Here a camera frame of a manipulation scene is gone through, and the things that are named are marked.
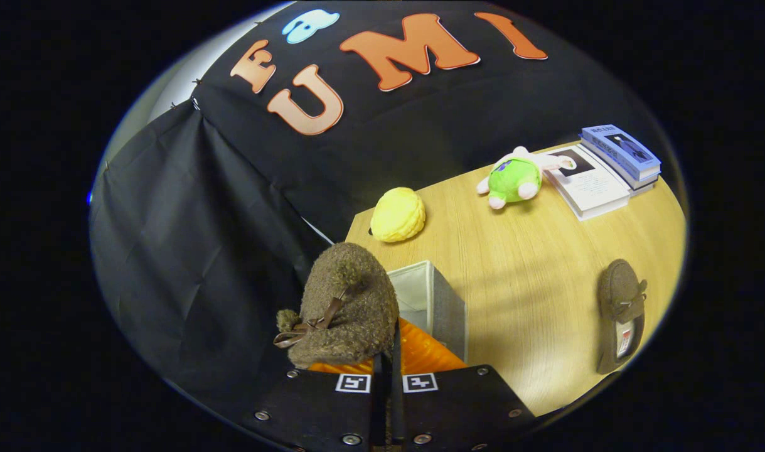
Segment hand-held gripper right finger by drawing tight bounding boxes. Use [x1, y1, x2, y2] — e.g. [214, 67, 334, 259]
[392, 318, 537, 452]

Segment yellow bread-shaped toy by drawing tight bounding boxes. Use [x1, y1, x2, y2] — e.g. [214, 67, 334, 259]
[370, 187, 427, 243]

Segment brown fuzzy slipper shoe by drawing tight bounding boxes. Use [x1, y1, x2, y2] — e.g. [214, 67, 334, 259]
[274, 242, 400, 370]
[596, 259, 648, 375]

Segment white book with dark photo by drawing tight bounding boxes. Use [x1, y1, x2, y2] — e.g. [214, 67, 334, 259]
[543, 146, 631, 222]

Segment black backdrop cloth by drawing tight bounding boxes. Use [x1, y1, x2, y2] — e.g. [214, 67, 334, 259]
[88, 0, 678, 434]

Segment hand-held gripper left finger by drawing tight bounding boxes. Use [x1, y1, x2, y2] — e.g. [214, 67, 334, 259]
[240, 353, 389, 452]

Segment grey fabric storage box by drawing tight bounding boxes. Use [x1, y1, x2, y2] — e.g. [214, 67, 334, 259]
[387, 261, 468, 363]

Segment green and pink plush toy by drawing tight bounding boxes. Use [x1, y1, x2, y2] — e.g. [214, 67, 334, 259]
[476, 146, 574, 210]

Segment blue cover book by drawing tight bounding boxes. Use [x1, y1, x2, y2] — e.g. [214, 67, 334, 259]
[580, 124, 661, 183]

